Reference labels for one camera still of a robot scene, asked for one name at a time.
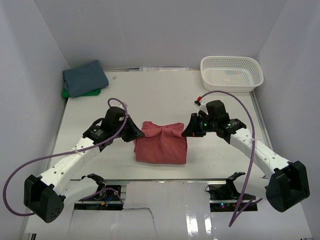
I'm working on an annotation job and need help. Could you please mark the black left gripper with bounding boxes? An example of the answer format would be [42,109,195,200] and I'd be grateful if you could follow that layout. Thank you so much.
[113,114,145,142]

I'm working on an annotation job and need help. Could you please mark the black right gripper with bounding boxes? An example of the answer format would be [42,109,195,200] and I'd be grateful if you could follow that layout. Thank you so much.
[181,113,217,138]

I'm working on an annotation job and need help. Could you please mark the red t shirt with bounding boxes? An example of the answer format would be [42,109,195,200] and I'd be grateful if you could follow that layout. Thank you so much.
[134,121,188,165]

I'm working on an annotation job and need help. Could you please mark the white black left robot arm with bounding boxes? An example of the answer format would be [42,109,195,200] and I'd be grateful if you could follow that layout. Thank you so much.
[23,106,145,223]

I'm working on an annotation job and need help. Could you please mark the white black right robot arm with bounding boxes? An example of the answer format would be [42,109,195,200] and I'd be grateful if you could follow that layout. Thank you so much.
[182,100,310,213]

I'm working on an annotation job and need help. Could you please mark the white perforated plastic basket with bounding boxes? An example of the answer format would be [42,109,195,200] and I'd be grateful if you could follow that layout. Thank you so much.
[200,56,264,93]

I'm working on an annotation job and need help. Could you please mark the folded blue t shirt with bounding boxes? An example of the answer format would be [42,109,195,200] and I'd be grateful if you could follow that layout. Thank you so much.
[62,60,109,94]

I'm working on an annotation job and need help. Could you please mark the folded green t shirt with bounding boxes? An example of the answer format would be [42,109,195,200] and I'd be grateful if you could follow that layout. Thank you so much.
[61,88,102,99]

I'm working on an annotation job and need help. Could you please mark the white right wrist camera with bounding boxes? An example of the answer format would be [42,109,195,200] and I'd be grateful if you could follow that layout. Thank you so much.
[194,96,208,114]

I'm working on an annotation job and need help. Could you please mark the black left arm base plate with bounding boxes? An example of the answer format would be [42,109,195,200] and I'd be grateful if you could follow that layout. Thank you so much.
[74,185,127,211]

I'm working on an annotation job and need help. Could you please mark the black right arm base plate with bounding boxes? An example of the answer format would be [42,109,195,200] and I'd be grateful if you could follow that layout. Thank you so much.
[205,184,258,213]

